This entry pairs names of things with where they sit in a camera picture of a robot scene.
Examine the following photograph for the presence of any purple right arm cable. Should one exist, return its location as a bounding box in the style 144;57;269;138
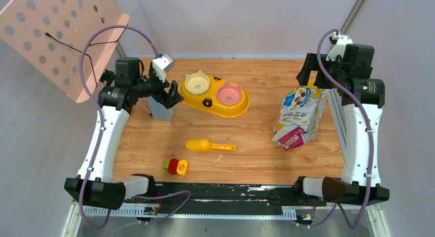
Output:
295;29;375;230

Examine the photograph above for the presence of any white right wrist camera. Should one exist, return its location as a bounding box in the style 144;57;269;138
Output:
326;31;353;62

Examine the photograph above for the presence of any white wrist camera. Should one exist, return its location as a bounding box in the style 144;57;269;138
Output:
152;54;175;83
326;31;353;62

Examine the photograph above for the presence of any pet food bag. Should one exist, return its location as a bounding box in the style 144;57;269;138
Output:
272;80;330;150

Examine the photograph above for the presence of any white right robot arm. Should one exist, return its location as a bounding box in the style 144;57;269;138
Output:
293;43;390;206

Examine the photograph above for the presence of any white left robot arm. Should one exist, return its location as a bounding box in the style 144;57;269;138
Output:
64;55;183;210

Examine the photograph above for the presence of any aluminium frame rail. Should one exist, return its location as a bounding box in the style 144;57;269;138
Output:
62;198;391;236

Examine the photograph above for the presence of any pink cat-ear bowl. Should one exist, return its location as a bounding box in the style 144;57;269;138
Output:
216;82;243;106

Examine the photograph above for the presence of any pink perforated music stand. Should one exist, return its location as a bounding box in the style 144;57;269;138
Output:
1;0;130;103

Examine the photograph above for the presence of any red yellow green toy block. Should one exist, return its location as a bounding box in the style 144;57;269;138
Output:
163;158;189;176

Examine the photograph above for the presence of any cream cat-ear bowl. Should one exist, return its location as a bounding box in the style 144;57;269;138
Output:
185;70;211;95

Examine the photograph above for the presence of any translucent blue plastic container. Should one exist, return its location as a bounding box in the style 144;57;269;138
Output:
147;96;176;121

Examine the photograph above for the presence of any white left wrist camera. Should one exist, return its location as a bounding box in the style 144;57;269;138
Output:
152;54;175;83

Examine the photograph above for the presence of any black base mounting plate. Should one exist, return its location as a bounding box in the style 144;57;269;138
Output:
125;182;326;216

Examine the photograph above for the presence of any yellow plastic scoop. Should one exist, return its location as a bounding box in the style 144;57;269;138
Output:
185;139;236;152

